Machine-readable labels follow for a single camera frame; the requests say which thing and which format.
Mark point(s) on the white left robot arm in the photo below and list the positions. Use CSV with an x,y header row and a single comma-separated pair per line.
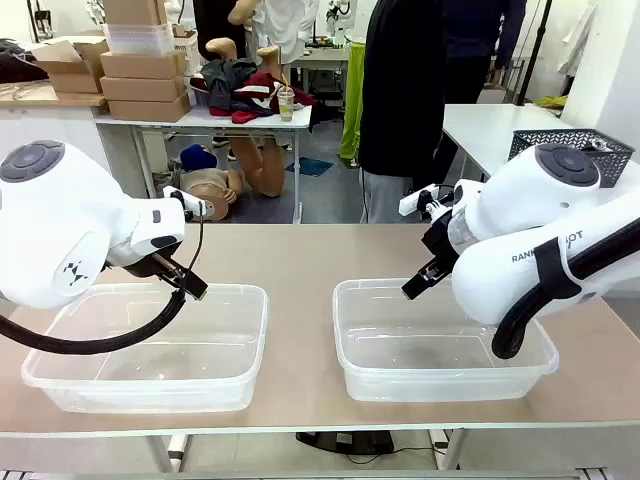
x,y
50,225

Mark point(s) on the clear bottle with purple label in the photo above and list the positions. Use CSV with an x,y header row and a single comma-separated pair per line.
x,y
599,145

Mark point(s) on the person in black sweatshirt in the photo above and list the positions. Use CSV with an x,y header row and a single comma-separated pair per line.
x,y
400,100

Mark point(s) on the white side table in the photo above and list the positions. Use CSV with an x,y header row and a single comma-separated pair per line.
x,y
480,130

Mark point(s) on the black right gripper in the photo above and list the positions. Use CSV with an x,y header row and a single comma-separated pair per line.
x,y
442,242

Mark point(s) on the plastic cup with straw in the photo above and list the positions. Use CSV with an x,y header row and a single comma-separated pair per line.
x,y
286,107

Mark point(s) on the yellow green cloth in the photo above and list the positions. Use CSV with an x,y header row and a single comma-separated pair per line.
x,y
552,101

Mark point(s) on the lime green hanging cloth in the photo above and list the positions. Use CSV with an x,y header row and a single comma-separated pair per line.
x,y
352,100

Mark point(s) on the clear plastic container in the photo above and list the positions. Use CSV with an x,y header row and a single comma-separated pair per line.
x,y
425,385
150,395

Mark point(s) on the teal floor mat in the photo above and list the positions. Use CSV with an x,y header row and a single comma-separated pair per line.
x,y
310,166

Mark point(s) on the tan mannequin legs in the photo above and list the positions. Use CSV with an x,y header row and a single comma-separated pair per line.
x,y
265,170

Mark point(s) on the tan mannequin torso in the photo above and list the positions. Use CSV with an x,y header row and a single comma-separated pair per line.
x,y
210,187

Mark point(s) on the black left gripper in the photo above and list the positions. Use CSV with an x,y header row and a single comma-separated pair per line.
x,y
150,267

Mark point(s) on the person in navy clothes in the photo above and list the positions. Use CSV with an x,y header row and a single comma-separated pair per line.
x,y
470,50

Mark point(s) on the white background table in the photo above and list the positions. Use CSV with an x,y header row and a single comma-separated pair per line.
x,y
200,120

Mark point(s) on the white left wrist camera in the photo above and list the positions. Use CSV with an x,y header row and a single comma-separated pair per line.
x,y
180,197

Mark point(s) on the person in white shirt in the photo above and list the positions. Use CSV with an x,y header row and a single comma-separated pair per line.
x,y
285,25

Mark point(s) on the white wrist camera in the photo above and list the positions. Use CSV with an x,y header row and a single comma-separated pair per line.
x,y
412,202
180,197

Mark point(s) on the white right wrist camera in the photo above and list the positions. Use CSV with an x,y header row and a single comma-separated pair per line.
x,y
412,202

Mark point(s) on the black tripod pole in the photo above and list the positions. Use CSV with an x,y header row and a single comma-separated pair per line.
x,y
537,45

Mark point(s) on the white lab coat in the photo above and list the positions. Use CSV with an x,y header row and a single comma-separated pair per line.
x,y
580,40

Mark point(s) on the black robot stand base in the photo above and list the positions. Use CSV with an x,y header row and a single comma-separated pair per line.
x,y
345,442

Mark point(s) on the white table leg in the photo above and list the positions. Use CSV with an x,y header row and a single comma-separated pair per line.
x,y
450,447
172,450

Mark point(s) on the stack of white crates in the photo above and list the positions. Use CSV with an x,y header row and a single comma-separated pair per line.
x,y
137,40

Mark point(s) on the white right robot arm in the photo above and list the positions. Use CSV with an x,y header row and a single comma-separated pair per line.
x,y
525,215

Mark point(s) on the black fabric heap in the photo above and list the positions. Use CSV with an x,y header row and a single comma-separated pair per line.
x,y
17,65

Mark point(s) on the pile of clothes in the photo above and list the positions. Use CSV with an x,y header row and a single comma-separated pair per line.
x,y
260,100

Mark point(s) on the open cardboard box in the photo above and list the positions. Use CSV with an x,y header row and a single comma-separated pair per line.
x,y
75,75

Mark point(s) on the dark mesh plastic basket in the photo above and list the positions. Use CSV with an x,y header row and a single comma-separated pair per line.
x,y
617,160

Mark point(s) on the wooden board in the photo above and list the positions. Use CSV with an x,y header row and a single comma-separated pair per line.
x,y
30,95

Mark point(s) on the dark grey jacket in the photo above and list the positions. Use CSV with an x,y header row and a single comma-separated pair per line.
x,y
227,80

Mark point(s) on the blue round cushion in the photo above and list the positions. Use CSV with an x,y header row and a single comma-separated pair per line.
x,y
197,156

